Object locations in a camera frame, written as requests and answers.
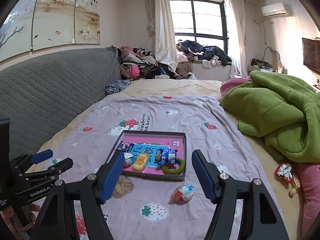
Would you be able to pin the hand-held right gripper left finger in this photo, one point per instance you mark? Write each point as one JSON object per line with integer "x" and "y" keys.
{"x": 113, "y": 178}

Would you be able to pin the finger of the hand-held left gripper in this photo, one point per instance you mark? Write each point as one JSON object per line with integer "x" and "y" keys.
{"x": 41, "y": 156}
{"x": 57, "y": 166}

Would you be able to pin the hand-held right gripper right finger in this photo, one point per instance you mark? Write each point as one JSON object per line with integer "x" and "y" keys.
{"x": 202, "y": 176}

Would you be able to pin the beige dotted scrunchie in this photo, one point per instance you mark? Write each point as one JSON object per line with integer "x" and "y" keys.
{"x": 123, "y": 186}

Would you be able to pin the green fuzzy scrunchie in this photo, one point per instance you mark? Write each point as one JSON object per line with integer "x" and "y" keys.
{"x": 181, "y": 165}

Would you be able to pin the red foil ball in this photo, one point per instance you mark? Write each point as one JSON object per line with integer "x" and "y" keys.
{"x": 181, "y": 195}
{"x": 130, "y": 158}

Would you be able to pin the yellow wafer packet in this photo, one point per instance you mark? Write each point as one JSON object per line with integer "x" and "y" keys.
{"x": 141, "y": 161}

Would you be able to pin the large blue cookie packet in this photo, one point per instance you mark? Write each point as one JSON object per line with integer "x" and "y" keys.
{"x": 125, "y": 145}

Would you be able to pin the small blue snack packet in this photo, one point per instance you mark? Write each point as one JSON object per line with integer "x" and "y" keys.
{"x": 168, "y": 155}

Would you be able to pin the dark shallow cardboard box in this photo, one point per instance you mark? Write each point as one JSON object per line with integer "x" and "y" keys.
{"x": 155, "y": 176}

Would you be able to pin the person's left hand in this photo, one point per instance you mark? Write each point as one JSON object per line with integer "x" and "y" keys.
{"x": 35, "y": 210}

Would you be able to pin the grey quilted headboard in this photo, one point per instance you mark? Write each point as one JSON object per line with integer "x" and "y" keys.
{"x": 50, "y": 92}

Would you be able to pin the purple strawberry printed blanket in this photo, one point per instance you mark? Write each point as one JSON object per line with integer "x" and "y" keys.
{"x": 155, "y": 112}

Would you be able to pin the red and white trinket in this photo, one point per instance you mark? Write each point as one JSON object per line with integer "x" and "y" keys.
{"x": 283, "y": 171}

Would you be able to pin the blue floral garment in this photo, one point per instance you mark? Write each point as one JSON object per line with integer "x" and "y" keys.
{"x": 117, "y": 87}

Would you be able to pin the beige bed sheet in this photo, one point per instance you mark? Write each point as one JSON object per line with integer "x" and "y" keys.
{"x": 175, "y": 86}

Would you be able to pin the pink blanket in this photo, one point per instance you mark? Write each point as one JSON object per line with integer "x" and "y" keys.
{"x": 232, "y": 85}

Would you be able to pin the green fleece blanket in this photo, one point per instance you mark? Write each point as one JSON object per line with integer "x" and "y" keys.
{"x": 275, "y": 105}

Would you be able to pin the brown draped window seat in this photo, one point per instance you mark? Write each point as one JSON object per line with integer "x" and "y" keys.
{"x": 207, "y": 72}

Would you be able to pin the pink pillow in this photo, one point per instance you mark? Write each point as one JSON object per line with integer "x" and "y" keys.
{"x": 310, "y": 192}

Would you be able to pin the pile of mixed clothes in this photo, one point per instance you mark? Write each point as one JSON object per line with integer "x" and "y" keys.
{"x": 140, "y": 65}

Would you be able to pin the dark clothes on windowsill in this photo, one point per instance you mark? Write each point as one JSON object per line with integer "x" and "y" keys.
{"x": 207, "y": 51}

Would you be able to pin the dark bag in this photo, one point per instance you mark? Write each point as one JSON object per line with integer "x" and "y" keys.
{"x": 261, "y": 63}

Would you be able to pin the red and white carton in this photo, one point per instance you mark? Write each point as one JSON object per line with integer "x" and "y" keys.
{"x": 280, "y": 69}

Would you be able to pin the white curtain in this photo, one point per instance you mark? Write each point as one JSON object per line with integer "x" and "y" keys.
{"x": 163, "y": 30}
{"x": 236, "y": 37}

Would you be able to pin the dark framed window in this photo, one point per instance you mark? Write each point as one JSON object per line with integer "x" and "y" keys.
{"x": 195, "y": 17}

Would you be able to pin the white air conditioner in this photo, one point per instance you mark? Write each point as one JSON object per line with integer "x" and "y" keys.
{"x": 273, "y": 8}

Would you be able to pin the floral wall painting panel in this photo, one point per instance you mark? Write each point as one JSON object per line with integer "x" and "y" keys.
{"x": 87, "y": 15}
{"x": 55, "y": 17}
{"x": 17, "y": 25}

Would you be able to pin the wall television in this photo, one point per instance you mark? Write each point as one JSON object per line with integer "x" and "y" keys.
{"x": 311, "y": 55}

